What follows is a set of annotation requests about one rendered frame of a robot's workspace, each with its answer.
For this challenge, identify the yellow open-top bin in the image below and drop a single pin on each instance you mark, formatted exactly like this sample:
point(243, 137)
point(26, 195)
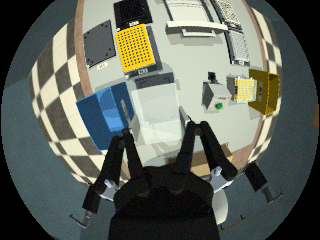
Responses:
point(267, 83)

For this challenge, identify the blue bin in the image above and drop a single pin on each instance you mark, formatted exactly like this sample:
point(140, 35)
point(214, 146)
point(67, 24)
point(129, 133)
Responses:
point(100, 117)

